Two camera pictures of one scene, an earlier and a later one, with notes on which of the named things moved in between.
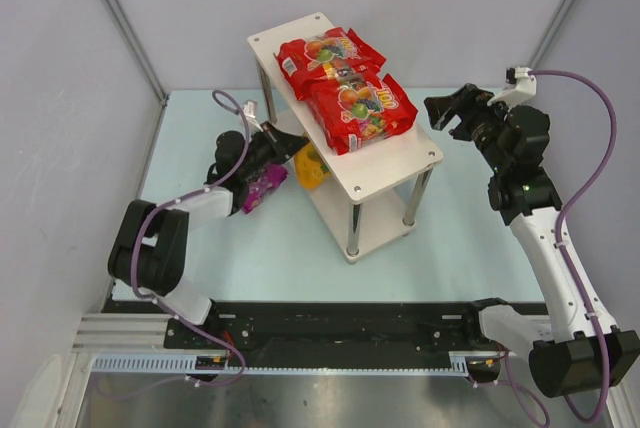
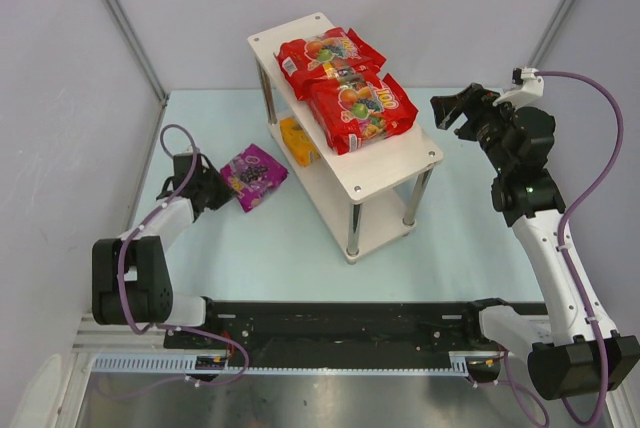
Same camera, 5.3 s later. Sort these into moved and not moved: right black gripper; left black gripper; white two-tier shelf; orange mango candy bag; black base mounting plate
Moved: orange mango candy bag; left black gripper
Not moved: right black gripper; white two-tier shelf; black base mounting plate
